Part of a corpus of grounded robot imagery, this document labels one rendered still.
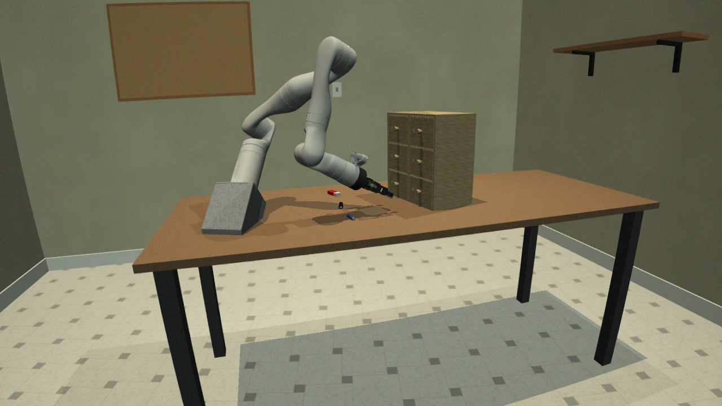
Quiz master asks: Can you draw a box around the brown wooden drawer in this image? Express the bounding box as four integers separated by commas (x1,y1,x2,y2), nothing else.
389,143,408,172
389,169,408,200
410,175,433,209
410,146,434,179
389,115,409,143
410,116,434,147

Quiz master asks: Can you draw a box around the small wooden chest of drawers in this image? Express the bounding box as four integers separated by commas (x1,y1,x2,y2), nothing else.
388,111,476,211

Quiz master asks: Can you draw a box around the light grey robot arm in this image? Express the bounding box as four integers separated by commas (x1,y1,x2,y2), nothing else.
230,37,368,188

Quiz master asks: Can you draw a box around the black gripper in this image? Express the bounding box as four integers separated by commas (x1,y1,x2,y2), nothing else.
349,167,394,198

